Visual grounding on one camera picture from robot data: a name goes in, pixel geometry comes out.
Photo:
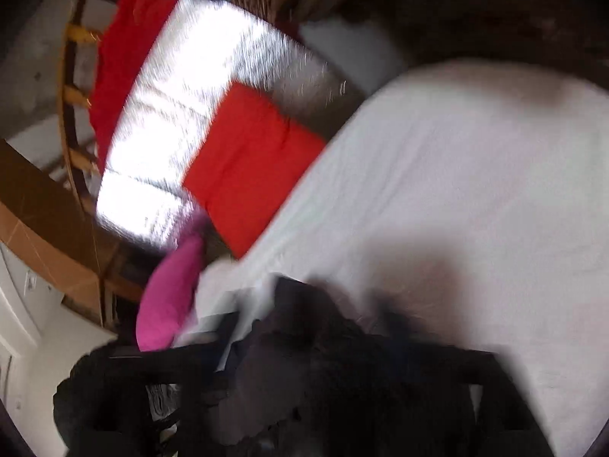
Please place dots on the white bed sheet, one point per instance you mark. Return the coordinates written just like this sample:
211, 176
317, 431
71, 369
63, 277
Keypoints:
452, 176

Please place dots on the brown wooden table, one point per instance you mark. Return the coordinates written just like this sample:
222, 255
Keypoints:
43, 223

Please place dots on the black clothes pile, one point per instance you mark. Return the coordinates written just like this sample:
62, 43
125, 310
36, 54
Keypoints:
90, 404

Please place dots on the red pillow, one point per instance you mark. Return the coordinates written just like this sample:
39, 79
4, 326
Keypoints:
252, 166

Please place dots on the wooden rack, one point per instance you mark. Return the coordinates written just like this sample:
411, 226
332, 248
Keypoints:
71, 104

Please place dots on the pink pillow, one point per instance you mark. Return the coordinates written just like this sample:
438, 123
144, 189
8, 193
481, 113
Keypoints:
169, 290

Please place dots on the dark padded jacket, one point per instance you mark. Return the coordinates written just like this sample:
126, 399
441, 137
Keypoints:
309, 390

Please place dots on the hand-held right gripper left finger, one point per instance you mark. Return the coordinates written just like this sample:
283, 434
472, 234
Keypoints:
195, 390

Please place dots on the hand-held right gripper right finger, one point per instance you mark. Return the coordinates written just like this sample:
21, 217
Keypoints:
495, 390

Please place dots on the red cloth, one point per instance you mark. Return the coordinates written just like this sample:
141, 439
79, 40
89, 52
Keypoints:
123, 57

